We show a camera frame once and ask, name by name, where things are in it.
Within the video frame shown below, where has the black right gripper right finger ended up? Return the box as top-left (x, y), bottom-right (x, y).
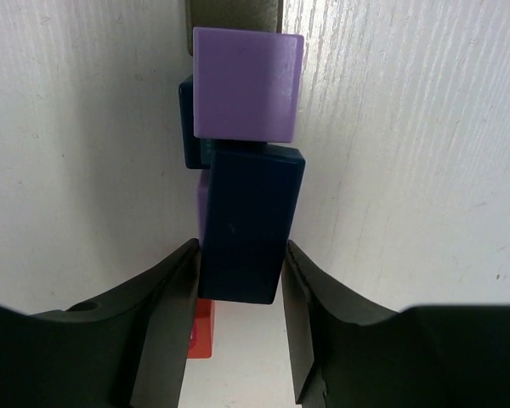
top-left (282, 243), bottom-right (510, 407)

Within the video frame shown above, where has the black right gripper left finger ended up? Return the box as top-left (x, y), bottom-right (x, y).
top-left (0, 239), bottom-right (199, 407)

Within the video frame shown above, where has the purple wooden cube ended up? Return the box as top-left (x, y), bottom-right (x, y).
top-left (196, 170), bottom-right (210, 244)
top-left (193, 27), bottom-right (304, 143)

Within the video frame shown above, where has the long dark blue block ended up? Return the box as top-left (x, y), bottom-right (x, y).
top-left (198, 144), bottom-right (306, 304)

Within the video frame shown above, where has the small dark blue cube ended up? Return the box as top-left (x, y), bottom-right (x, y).
top-left (178, 76), bottom-right (213, 169)

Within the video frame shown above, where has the olive wooden cube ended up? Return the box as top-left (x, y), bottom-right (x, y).
top-left (184, 0), bottom-right (284, 56)

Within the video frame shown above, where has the red wooden cube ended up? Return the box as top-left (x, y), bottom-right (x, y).
top-left (188, 298), bottom-right (215, 360)

